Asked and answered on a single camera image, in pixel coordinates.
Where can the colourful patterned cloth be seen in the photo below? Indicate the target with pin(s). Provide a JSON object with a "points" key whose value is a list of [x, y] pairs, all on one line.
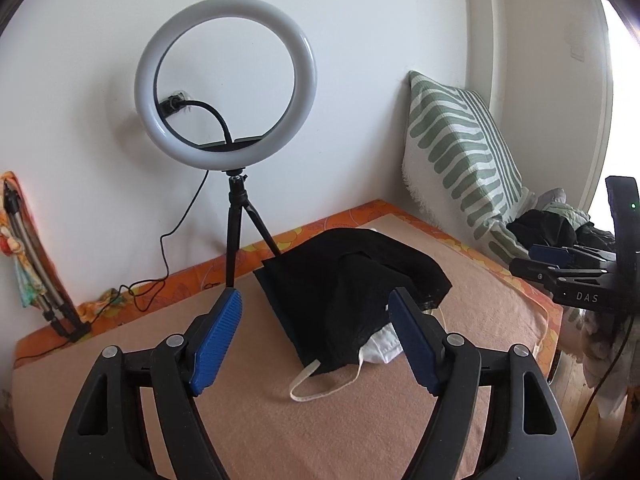
{"points": [[20, 260]]}

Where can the folded silver tripod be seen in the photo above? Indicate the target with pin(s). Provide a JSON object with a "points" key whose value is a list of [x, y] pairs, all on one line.
{"points": [[70, 330]]}

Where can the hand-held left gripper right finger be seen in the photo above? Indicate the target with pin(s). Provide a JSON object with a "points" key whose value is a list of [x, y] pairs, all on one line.
{"points": [[415, 345]]}

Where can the orange floral sheet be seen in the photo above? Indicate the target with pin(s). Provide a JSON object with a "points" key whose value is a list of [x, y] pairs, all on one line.
{"points": [[210, 272]]}

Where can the black mini tripod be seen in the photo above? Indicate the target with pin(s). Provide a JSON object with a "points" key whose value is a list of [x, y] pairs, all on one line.
{"points": [[233, 220]]}

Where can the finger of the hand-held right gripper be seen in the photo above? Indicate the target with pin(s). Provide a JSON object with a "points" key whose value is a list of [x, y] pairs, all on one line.
{"points": [[547, 254], [530, 269]]}

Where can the pale grey garment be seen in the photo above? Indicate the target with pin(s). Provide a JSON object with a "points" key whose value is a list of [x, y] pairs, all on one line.
{"points": [[565, 210]]}

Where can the green striped white cushion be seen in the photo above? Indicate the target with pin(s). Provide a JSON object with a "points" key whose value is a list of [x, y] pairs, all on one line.
{"points": [[450, 135]]}

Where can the black t-shirt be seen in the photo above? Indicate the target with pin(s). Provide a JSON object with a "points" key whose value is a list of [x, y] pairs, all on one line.
{"points": [[340, 285]]}

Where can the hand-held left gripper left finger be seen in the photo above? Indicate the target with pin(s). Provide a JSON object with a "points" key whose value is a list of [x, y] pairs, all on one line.
{"points": [[217, 340]]}

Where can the beige towel mat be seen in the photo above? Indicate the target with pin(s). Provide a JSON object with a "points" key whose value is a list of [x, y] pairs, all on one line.
{"points": [[300, 435]]}

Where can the black gooseneck phone holder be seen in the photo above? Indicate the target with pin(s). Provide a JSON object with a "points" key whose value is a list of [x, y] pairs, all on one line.
{"points": [[197, 105]]}

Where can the black crumpled garment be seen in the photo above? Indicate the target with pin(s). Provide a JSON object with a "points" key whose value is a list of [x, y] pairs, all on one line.
{"points": [[545, 227]]}

